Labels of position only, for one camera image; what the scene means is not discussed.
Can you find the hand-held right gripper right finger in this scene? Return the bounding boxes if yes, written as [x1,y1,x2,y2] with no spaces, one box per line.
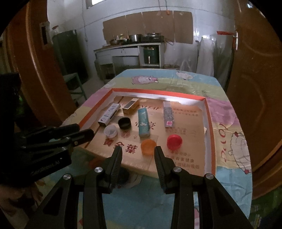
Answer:
[154,146,254,229]

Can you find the light orange bottle cap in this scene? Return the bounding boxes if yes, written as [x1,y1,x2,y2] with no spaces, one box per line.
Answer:
[140,139,157,156]

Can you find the white bottle cap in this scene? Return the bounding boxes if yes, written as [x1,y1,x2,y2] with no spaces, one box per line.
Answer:
[103,125,118,138]

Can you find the red bottle cap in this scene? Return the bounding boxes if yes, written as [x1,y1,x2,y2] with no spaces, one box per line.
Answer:
[167,134,183,150]

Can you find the wooden door with handle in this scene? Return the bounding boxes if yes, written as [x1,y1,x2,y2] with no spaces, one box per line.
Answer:
[227,0,282,199]

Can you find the metal door handle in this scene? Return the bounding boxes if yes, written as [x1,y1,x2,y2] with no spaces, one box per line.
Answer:
[232,31,239,51]

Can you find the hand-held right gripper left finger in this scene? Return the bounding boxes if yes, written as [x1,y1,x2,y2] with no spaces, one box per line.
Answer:
[23,146,123,229]

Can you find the white plastic covered object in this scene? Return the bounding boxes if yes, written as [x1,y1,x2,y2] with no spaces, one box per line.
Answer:
[197,34,234,80]

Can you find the black bottle cap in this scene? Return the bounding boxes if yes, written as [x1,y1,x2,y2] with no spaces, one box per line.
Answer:
[118,118,131,129]

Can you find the white kitchen counter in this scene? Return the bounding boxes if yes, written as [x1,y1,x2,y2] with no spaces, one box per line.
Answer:
[94,42,165,81]

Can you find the printed cartoon blanket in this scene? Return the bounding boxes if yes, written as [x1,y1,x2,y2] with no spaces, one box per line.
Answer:
[33,69,253,229]

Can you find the grey box with pink end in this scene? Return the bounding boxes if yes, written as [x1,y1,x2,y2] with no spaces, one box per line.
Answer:
[163,101,175,128]

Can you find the teal patterned box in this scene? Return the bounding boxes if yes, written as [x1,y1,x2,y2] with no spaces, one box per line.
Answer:
[138,108,151,138]

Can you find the white cartoon print box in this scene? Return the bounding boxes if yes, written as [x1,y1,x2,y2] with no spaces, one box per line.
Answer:
[98,103,121,128]

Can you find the small yellow box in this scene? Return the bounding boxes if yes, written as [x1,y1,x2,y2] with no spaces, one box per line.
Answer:
[122,98,140,115]

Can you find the shallow cardboard tray box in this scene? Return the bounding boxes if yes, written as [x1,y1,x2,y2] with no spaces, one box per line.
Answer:
[78,88,217,177]

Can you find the wooden door with lock cutout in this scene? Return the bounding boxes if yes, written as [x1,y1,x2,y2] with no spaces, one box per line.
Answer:
[4,0,77,124]

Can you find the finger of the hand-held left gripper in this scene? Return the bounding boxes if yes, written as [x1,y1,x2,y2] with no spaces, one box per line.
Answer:
[14,123,81,143]
[22,129,95,154]

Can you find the dark green cabinet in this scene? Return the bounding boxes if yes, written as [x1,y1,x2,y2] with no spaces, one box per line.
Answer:
[52,30,88,84]

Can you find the cardboard sheets on wall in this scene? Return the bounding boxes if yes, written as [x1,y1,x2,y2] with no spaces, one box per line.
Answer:
[102,10,194,44]

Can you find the black gas stove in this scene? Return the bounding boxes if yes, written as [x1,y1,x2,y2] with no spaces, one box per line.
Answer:
[141,35,164,43]

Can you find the green chair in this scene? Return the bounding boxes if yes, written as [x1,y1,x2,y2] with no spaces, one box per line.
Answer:
[63,73,87,102]

